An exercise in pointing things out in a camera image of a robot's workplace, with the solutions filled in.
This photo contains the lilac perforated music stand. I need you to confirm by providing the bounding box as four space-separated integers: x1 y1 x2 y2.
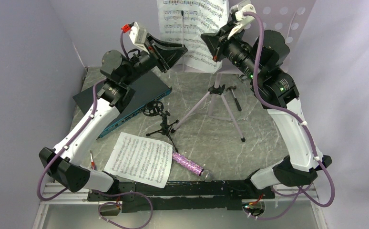
159 0 316 143

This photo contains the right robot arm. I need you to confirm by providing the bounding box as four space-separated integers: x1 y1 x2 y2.
201 20 332 198

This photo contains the black network switch box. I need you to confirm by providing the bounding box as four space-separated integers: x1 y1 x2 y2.
73 72 172 138

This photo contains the purple glitter microphone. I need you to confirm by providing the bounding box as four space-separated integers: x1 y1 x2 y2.
172 151 213 182

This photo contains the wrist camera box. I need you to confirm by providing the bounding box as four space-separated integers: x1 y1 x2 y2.
227 0 256 39
121 21 148 53

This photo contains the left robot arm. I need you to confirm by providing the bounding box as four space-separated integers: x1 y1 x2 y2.
39 34 188 200

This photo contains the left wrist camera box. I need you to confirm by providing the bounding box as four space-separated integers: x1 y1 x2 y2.
121 21 148 53

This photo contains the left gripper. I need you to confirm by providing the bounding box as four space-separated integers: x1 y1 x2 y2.
122 33 188 86

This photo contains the black handled hammer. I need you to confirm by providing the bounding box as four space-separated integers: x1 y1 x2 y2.
226 85 242 111

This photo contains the aluminium frame rail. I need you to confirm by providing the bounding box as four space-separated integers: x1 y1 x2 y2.
41 183 89 205

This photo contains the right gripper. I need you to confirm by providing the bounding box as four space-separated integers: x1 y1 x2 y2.
202 20 263 82

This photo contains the sheet music page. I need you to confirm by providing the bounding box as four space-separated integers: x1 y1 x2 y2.
156 0 229 73
103 132 173 188

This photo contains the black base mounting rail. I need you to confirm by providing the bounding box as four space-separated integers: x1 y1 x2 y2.
87 179 275 213

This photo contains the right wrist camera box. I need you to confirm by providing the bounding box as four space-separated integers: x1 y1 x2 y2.
227 0 256 39

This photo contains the sheet music top page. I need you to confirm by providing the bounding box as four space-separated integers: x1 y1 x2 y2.
156 0 229 73

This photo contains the black tripod microphone stand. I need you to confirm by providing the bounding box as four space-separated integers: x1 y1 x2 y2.
142 100 180 152

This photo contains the red blue screwdriver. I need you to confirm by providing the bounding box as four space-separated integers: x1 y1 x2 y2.
90 150 97 170

